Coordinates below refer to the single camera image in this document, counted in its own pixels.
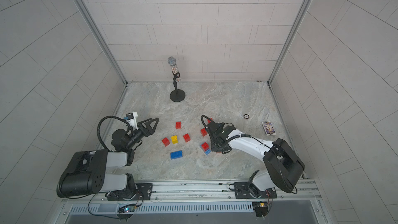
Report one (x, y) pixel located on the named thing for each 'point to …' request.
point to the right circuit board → (261, 208)
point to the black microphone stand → (177, 95)
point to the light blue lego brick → (207, 152)
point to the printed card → (268, 128)
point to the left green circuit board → (128, 208)
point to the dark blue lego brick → (176, 154)
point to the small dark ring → (246, 116)
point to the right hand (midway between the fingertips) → (216, 148)
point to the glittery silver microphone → (171, 61)
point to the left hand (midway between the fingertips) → (158, 120)
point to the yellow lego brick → (174, 139)
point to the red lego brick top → (178, 125)
